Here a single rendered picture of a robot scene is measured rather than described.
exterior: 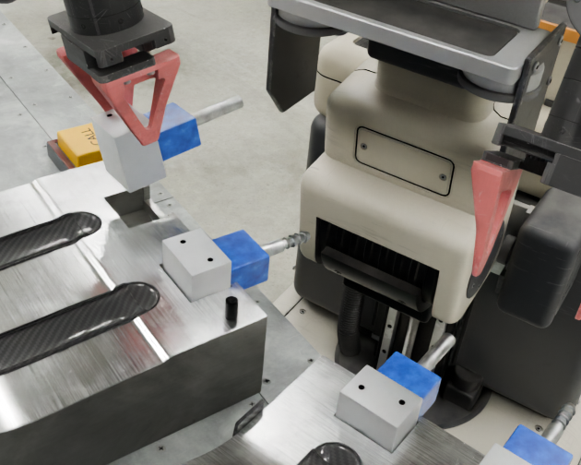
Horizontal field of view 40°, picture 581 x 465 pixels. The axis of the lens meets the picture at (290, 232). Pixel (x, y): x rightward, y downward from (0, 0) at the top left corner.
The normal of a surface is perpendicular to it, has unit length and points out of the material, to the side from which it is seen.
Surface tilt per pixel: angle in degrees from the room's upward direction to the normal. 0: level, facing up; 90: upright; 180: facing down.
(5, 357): 3
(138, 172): 83
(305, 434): 0
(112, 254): 0
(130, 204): 90
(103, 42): 11
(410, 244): 98
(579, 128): 64
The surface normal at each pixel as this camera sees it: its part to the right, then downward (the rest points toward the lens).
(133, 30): -0.11, -0.80
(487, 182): -0.51, 0.42
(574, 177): -0.43, 0.09
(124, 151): 0.56, 0.44
